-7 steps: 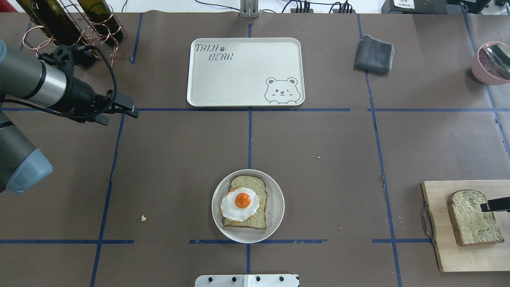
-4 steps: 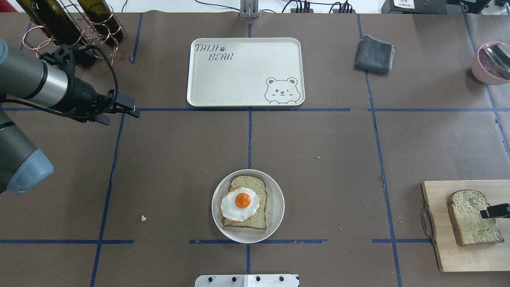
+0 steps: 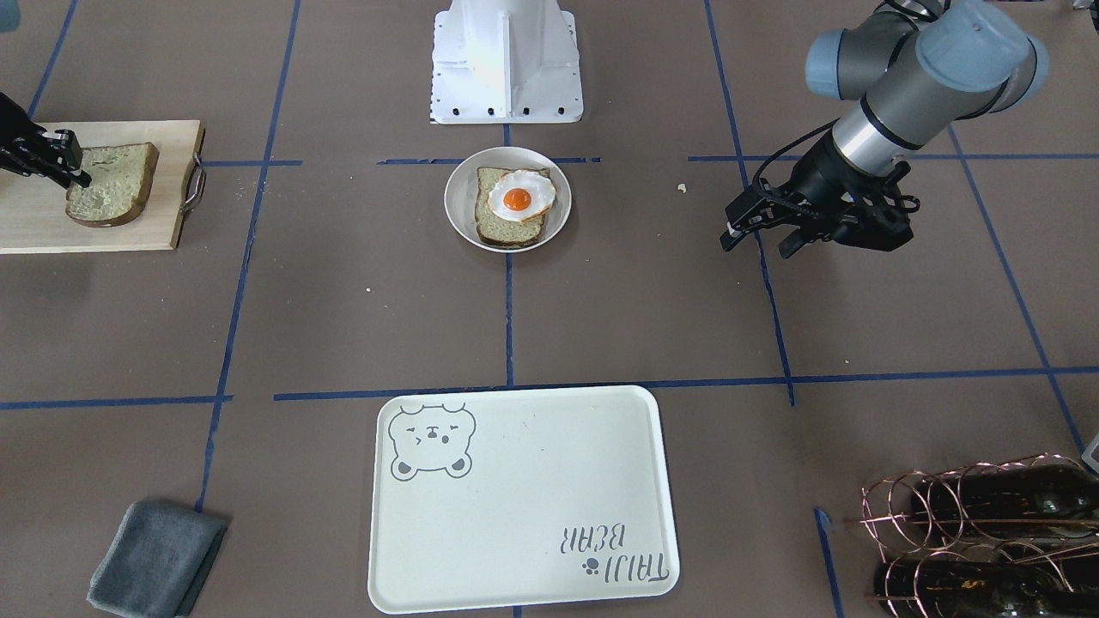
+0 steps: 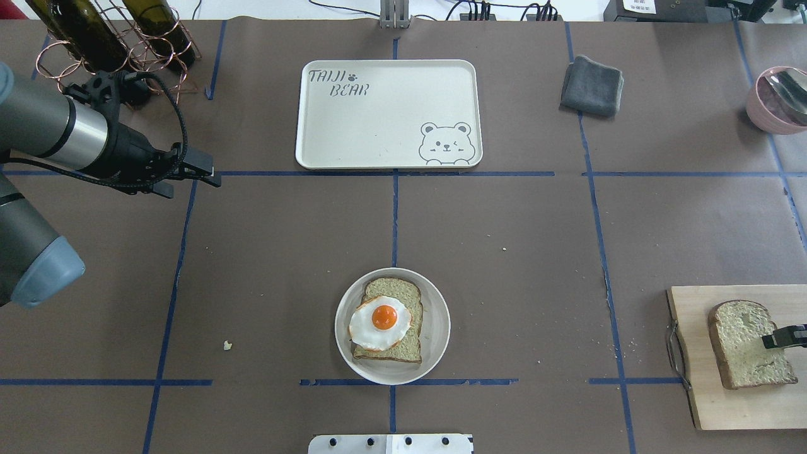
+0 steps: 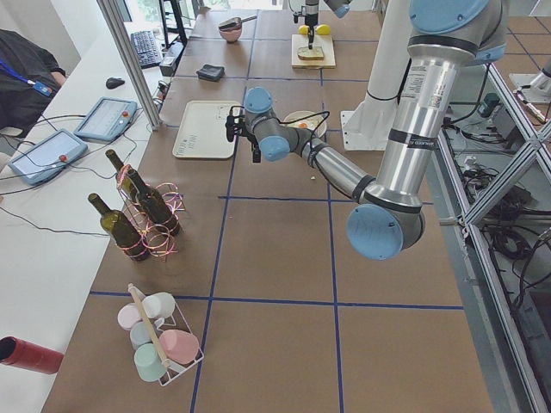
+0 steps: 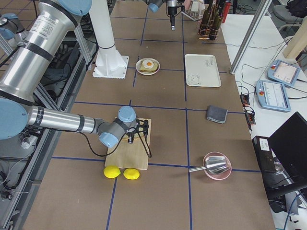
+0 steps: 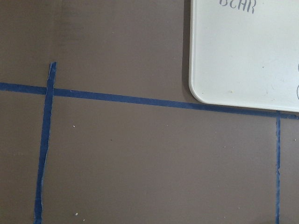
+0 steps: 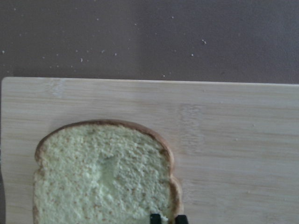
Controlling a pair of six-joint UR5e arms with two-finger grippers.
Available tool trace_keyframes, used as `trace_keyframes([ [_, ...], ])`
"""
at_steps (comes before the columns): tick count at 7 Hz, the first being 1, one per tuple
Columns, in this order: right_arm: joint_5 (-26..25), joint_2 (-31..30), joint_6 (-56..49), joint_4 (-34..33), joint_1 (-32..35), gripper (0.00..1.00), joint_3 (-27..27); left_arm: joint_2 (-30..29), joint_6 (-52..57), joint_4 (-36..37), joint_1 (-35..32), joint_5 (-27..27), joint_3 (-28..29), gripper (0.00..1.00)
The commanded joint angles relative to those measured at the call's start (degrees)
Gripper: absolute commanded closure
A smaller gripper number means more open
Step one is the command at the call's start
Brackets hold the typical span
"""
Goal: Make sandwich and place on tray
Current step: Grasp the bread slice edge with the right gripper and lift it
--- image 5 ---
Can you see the blue tablet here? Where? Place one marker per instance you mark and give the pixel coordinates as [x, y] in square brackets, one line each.
[46, 159]
[107, 120]

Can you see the seated person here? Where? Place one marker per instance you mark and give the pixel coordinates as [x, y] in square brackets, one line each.
[30, 78]

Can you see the blue tablet near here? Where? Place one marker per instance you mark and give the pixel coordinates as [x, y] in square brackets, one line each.
[46, 159]

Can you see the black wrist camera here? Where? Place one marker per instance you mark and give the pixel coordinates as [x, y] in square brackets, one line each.
[233, 123]

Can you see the white wire cup rack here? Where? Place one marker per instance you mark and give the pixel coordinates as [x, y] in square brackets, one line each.
[176, 321]

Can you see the light pink cup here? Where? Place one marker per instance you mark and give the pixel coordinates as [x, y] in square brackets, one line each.
[128, 316]

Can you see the mint green cup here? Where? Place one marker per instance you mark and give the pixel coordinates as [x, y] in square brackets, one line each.
[148, 364]

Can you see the white round plate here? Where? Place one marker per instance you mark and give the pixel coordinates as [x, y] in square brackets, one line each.
[306, 114]

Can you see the fried egg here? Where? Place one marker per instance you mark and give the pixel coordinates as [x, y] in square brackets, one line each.
[310, 124]

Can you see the blue tablet far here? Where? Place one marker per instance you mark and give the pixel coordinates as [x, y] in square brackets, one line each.
[107, 120]

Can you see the cream bear serving tray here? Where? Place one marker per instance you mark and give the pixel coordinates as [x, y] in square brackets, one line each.
[202, 132]

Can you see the aluminium frame post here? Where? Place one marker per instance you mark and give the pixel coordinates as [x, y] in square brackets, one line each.
[115, 23]

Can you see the metal spoon in bowl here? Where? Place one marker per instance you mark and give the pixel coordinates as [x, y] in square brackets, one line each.
[235, 23]

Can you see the wooden cutting board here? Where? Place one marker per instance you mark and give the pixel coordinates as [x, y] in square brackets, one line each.
[325, 41]

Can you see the green wine bottle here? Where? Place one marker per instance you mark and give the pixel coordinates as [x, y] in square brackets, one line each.
[119, 227]
[116, 165]
[153, 204]

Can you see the grey blue cup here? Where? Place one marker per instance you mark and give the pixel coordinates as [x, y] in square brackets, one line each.
[139, 335]

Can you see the wooden rack handle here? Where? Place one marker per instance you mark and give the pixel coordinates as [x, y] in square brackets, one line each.
[134, 291]

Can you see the green wine bottle middle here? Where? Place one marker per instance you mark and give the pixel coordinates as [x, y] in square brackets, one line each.
[153, 204]

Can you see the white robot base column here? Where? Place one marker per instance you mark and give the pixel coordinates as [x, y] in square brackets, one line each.
[367, 127]

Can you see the yellow lemon right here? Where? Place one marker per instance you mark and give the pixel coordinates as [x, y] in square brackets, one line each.
[323, 29]

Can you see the grey folded cloth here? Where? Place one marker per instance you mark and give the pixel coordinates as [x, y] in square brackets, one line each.
[212, 73]

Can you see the red cylinder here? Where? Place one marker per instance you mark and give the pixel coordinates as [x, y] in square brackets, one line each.
[16, 352]

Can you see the copper wire bottle rack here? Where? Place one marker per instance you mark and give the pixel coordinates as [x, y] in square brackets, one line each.
[156, 238]

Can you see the black keyboard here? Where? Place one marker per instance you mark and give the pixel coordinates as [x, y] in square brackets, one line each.
[145, 45]

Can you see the pink bowl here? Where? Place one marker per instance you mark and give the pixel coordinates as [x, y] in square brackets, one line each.
[231, 35]

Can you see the green wine bottle front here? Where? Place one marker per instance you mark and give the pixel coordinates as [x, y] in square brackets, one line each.
[119, 227]

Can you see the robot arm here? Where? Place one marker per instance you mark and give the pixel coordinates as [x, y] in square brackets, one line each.
[339, 9]
[445, 36]

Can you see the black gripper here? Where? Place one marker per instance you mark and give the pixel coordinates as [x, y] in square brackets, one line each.
[310, 21]
[255, 148]

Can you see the green wine bottle back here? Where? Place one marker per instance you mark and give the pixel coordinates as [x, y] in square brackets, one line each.
[116, 165]

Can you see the black computer mouse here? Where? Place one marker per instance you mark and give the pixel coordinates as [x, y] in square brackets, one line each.
[114, 82]

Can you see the white cup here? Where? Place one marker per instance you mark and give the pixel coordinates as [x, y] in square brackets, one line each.
[159, 305]

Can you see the bread slice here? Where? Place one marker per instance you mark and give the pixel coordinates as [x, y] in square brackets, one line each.
[317, 53]

